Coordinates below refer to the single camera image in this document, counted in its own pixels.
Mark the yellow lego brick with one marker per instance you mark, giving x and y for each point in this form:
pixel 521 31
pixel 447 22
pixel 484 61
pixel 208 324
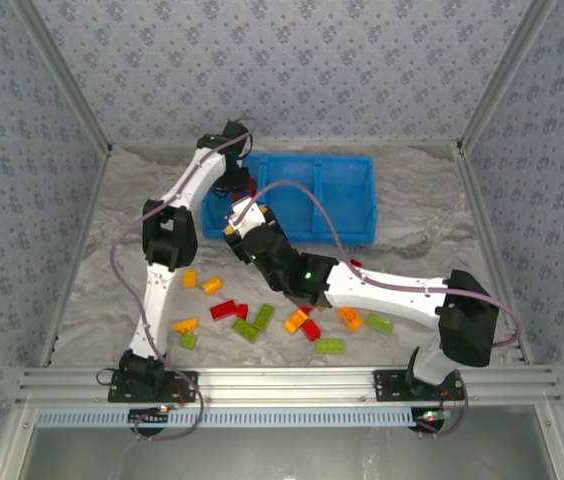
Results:
pixel 190 278

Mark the long red lego brick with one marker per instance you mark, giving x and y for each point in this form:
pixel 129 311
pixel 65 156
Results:
pixel 224 310

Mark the small red lego brick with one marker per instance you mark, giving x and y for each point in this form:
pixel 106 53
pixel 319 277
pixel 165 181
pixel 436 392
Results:
pixel 242 312

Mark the tiny red lego piece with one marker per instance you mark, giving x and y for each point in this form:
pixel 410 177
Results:
pixel 356 262

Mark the orange sloped lego brick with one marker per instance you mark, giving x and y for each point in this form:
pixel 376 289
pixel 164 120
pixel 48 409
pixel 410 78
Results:
pixel 185 325

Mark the long green lego brick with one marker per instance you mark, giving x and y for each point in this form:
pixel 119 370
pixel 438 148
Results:
pixel 264 317
pixel 330 346
pixel 245 330
pixel 380 324

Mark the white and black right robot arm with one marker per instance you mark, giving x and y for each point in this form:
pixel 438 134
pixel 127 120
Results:
pixel 387 295

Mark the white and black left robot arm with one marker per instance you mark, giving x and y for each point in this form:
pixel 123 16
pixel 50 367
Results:
pixel 154 295

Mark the blue three-compartment plastic bin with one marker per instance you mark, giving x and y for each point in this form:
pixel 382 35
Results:
pixel 347 200

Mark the small controller board with LED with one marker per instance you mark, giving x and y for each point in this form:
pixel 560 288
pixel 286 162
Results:
pixel 149 416
pixel 429 417

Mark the grey metal sheet panel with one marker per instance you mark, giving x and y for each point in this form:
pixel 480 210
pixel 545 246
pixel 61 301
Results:
pixel 287 455

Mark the aluminium frame rail with slots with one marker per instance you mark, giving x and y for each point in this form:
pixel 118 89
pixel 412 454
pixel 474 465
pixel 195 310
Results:
pixel 287 385

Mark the aluminium frame post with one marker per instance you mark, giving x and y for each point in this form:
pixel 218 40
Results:
pixel 64 75
pixel 504 75

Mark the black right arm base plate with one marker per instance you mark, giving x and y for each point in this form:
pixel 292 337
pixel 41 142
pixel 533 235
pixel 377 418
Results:
pixel 387 390

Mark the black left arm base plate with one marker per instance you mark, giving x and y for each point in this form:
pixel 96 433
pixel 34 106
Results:
pixel 114 395

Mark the aluminium frame leg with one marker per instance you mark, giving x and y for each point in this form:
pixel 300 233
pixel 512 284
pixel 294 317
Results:
pixel 12 445
pixel 562 445

